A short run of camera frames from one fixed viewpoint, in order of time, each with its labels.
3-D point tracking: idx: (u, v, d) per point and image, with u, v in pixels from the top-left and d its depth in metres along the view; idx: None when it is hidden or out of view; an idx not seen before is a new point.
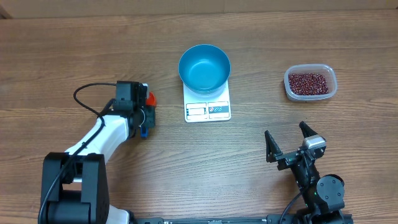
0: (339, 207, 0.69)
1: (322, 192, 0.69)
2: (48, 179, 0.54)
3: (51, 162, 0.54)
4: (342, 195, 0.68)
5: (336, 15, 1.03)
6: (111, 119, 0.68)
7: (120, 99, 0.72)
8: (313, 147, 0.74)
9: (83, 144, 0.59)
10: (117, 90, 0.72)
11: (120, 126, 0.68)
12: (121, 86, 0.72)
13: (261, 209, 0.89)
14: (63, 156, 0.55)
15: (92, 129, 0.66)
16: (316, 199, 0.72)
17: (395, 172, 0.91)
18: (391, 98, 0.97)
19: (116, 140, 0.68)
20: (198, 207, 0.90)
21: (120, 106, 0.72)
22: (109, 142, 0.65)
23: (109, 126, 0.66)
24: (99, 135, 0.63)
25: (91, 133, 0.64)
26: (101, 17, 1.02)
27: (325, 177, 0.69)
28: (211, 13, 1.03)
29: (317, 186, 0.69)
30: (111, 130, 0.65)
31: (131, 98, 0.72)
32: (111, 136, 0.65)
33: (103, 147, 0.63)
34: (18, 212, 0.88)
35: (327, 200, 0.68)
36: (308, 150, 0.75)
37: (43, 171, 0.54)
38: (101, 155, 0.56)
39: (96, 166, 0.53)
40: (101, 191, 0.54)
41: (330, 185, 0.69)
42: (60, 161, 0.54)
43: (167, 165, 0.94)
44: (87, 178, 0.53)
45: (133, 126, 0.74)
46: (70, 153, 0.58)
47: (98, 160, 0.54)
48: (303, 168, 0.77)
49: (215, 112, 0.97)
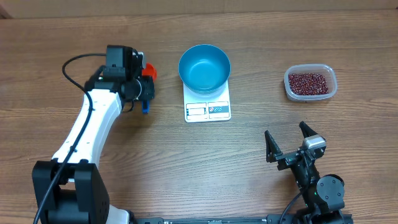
0: (339, 208, 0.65)
1: (321, 192, 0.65)
2: (40, 188, 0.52)
3: (40, 173, 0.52)
4: (342, 195, 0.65)
5: (336, 15, 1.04)
6: (101, 98, 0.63)
7: (111, 66, 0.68)
8: (313, 147, 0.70)
9: (71, 147, 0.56)
10: (107, 56, 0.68)
11: (111, 107, 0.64)
12: (112, 50, 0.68)
13: (261, 208, 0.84)
14: (53, 166, 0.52)
15: (81, 115, 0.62)
16: (316, 199, 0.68)
17: (395, 172, 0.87)
18: (391, 98, 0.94)
19: (109, 120, 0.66)
20: (198, 208, 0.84)
21: (111, 72, 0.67)
22: (101, 129, 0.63)
23: (98, 110, 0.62)
24: (88, 127, 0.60)
25: (81, 122, 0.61)
26: (101, 17, 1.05)
27: (325, 177, 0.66)
28: (211, 13, 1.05)
29: (317, 186, 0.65)
30: (101, 116, 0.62)
31: (122, 64, 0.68)
32: (101, 122, 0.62)
33: (95, 135, 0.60)
34: (18, 212, 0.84)
35: (327, 200, 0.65)
36: (308, 150, 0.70)
37: (34, 182, 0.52)
38: (92, 165, 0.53)
39: (88, 179, 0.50)
40: (97, 195, 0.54)
41: (330, 186, 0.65)
42: (50, 173, 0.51)
43: (165, 164, 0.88)
44: (80, 188, 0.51)
45: (127, 96, 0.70)
46: (60, 160, 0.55)
47: (89, 171, 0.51)
48: (303, 169, 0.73)
49: (215, 112, 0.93)
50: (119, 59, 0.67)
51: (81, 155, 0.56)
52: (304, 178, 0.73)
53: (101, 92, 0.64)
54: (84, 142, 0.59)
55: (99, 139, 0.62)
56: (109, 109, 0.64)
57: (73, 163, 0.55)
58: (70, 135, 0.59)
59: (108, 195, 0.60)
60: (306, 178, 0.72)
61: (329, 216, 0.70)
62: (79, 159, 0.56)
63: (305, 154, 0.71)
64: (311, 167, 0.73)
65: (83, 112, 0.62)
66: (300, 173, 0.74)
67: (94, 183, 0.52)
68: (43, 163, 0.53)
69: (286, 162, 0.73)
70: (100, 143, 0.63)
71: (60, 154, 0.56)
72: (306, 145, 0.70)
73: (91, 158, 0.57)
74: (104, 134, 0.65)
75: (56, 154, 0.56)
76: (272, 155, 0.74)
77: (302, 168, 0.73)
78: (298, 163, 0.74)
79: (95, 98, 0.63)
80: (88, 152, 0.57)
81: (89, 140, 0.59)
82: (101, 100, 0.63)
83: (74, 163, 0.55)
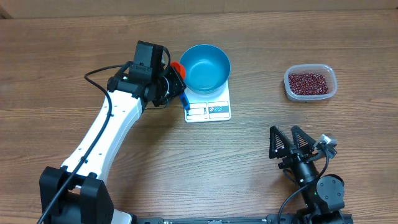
0: (339, 208, 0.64)
1: (322, 192, 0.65)
2: (46, 192, 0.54)
3: (48, 178, 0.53)
4: (342, 195, 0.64)
5: (336, 15, 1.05)
6: (121, 104, 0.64)
7: (138, 63, 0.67)
8: (330, 144, 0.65)
9: (83, 157, 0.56)
10: (137, 52, 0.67)
11: (129, 115, 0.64)
12: (141, 48, 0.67)
13: (261, 208, 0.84)
14: (62, 175, 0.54)
15: (98, 119, 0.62)
16: (316, 199, 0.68)
17: (394, 172, 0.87)
18: (391, 98, 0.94)
19: (127, 126, 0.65)
20: (198, 208, 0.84)
21: (137, 71, 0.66)
22: (116, 137, 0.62)
23: (115, 116, 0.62)
24: (103, 136, 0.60)
25: (97, 127, 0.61)
26: (101, 17, 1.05)
27: (325, 177, 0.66)
28: (211, 13, 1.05)
29: (318, 186, 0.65)
30: (117, 124, 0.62)
31: (150, 63, 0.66)
32: (117, 131, 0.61)
33: (109, 146, 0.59)
34: (17, 212, 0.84)
35: (327, 200, 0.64)
36: (324, 146, 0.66)
37: (41, 186, 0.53)
38: (101, 181, 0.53)
39: (94, 195, 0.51)
40: (101, 209, 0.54)
41: (329, 186, 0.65)
42: (57, 182, 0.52)
43: (165, 164, 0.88)
44: (84, 201, 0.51)
45: (149, 99, 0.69)
46: (69, 170, 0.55)
47: (97, 186, 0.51)
48: (306, 168, 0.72)
49: (215, 112, 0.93)
50: (147, 57, 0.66)
51: (91, 167, 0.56)
52: (305, 177, 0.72)
53: (122, 94, 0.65)
54: (96, 152, 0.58)
55: (114, 147, 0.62)
56: (127, 117, 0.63)
57: (82, 175, 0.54)
58: (85, 142, 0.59)
59: (113, 206, 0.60)
60: (307, 178, 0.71)
61: (329, 216, 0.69)
62: (88, 172, 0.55)
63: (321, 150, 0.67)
64: (311, 167, 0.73)
65: (101, 117, 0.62)
66: (300, 172, 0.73)
67: (99, 199, 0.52)
68: (53, 170, 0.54)
69: (298, 158, 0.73)
70: (114, 152, 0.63)
71: (70, 162, 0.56)
72: (323, 140, 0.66)
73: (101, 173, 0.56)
74: (119, 141, 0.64)
75: (66, 161, 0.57)
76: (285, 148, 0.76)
77: (310, 165, 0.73)
78: (306, 162, 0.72)
79: (115, 102, 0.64)
80: (99, 166, 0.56)
81: (102, 152, 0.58)
82: (121, 105, 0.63)
83: (84, 175, 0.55)
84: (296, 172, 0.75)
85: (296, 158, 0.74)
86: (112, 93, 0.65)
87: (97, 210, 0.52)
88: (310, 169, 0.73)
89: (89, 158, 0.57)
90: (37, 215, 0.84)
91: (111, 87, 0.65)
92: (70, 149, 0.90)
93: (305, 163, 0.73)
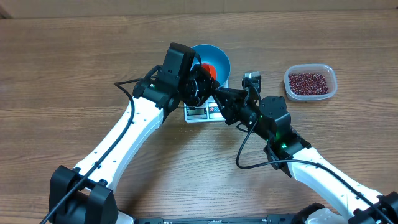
0: (288, 120, 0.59)
1: (265, 112, 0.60)
2: (56, 191, 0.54)
3: (60, 178, 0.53)
4: (284, 108, 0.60)
5: (336, 15, 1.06)
6: (143, 112, 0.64)
7: (166, 70, 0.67)
8: (252, 77, 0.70)
9: (97, 162, 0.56)
10: (168, 59, 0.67)
11: (150, 124, 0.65)
12: (172, 55, 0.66)
13: (261, 209, 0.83)
14: (74, 177, 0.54)
15: (119, 124, 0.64)
16: (265, 122, 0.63)
17: (395, 172, 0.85)
18: (391, 98, 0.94)
19: (145, 135, 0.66)
20: (198, 208, 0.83)
21: (165, 77, 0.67)
22: (133, 146, 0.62)
23: (135, 124, 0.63)
24: (121, 144, 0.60)
25: (117, 132, 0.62)
26: (101, 17, 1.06)
27: (265, 98, 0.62)
28: (211, 13, 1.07)
29: (260, 108, 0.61)
30: (136, 130, 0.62)
31: (178, 72, 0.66)
32: (135, 140, 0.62)
33: (124, 156, 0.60)
34: (17, 212, 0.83)
35: (272, 116, 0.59)
36: (249, 81, 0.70)
37: (52, 183, 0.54)
38: (111, 190, 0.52)
39: (102, 203, 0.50)
40: (106, 216, 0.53)
41: (272, 104, 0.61)
42: (68, 182, 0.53)
43: (166, 164, 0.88)
44: (91, 206, 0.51)
45: (172, 108, 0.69)
46: (82, 172, 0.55)
47: (106, 194, 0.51)
48: (249, 109, 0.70)
49: (215, 112, 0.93)
50: (177, 65, 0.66)
51: (104, 173, 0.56)
52: (250, 116, 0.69)
53: (145, 102, 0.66)
54: (111, 160, 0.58)
55: (128, 157, 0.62)
56: (147, 126, 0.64)
57: (92, 180, 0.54)
58: (101, 146, 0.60)
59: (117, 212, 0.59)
60: (252, 116, 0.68)
61: (290, 137, 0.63)
62: (99, 178, 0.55)
63: (247, 87, 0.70)
64: (252, 105, 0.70)
65: (122, 122, 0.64)
66: (247, 114, 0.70)
67: (106, 207, 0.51)
68: (65, 170, 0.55)
69: (236, 104, 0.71)
70: (127, 161, 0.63)
71: (84, 165, 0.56)
72: (246, 77, 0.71)
73: (111, 181, 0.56)
74: (134, 150, 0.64)
75: (80, 163, 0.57)
76: (227, 100, 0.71)
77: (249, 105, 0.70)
78: (245, 103, 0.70)
79: (138, 110, 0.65)
80: (111, 173, 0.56)
81: (115, 159, 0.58)
82: (143, 113, 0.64)
83: (94, 181, 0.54)
84: (242, 117, 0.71)
85: (234, 105, 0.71)
86: (137, 99, 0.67)
87: (102, 216, 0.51)
88: (252, 108, 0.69)
89: (103, 163, 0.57)
90: (36, 215, 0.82)
91: (137, 93, 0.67)
92: (69, 149, 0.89)
93: (244, 106, 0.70)
